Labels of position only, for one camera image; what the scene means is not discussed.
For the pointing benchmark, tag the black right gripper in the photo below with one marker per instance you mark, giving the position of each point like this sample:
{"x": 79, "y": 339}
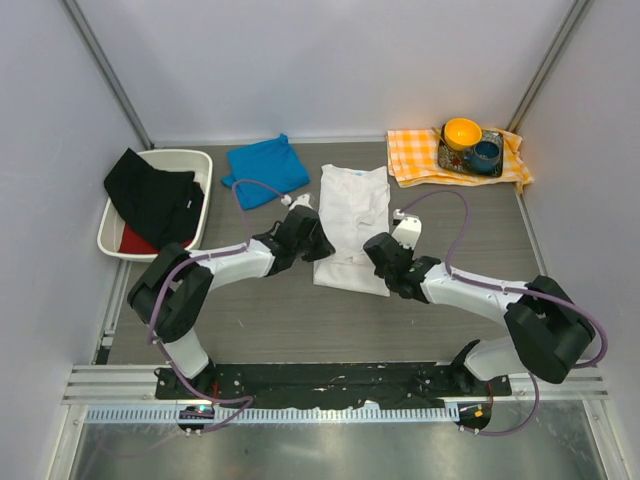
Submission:
{"x": 379, "y": 251}

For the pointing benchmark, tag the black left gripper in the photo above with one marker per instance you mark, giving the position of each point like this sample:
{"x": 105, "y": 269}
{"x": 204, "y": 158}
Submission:
{"x": 310, "y": 236}

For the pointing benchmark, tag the white t shirt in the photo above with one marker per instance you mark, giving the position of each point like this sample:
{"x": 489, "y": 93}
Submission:
{"x": 353, "y": 208}

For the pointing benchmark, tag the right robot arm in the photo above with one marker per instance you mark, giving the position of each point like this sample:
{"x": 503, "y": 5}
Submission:
{"x": 546, "y": 335}

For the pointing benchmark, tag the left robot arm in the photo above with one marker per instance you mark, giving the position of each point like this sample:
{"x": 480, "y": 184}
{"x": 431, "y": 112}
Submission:
{"x": 169, "y": 295}

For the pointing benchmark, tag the blue folded t shirt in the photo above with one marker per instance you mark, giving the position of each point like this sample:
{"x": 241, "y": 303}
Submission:
{"x": 265, "y": 169}

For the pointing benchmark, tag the yellow checkered cloth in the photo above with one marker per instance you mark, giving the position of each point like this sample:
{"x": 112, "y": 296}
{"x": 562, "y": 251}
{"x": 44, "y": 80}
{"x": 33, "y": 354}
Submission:
{"x": 413, "y": 160}

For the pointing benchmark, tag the dark patterned tray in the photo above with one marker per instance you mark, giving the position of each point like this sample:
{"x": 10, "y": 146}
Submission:
{"x": 453, "y": 160}

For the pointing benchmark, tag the blue mug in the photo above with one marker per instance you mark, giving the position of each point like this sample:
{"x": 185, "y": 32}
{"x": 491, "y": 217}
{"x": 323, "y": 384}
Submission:
{"x": 483, "y": 158}

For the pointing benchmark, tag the white plastic bin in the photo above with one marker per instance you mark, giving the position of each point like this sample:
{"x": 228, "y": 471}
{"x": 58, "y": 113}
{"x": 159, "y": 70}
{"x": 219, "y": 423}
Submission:
{"x": 174, "y": 160}

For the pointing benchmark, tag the yellow bowl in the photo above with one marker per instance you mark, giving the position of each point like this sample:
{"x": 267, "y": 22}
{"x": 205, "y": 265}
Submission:
{"x": 461, "y": 133}

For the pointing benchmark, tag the black t shirt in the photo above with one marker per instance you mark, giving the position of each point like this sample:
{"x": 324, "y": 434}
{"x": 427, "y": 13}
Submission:
{"x": 132, "y": 178}

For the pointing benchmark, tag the red t shirt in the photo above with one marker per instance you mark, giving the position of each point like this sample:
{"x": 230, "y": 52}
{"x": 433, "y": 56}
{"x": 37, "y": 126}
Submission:
{"x": 163, "y": 219}

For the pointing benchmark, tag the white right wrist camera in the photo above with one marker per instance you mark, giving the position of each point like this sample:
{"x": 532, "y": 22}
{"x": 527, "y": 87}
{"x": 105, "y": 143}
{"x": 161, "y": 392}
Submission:
{"x": 407, "y": 229}

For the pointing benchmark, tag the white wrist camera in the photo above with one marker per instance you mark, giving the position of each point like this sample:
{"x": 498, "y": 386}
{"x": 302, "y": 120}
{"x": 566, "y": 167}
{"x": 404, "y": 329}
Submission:
{"x": 304, "y": 200}
{"x": 407, "y": 229}

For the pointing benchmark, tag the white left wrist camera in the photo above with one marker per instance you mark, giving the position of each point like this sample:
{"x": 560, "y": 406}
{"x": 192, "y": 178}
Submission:
{"x": 304, "y": 200}

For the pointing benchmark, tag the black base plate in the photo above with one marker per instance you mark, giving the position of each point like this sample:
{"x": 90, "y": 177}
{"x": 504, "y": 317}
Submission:
{"x": 338, "y": 386}

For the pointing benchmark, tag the slotted cable duct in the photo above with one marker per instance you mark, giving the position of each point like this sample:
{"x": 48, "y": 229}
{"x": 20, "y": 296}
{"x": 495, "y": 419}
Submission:
{"x": 370, "y": 412}

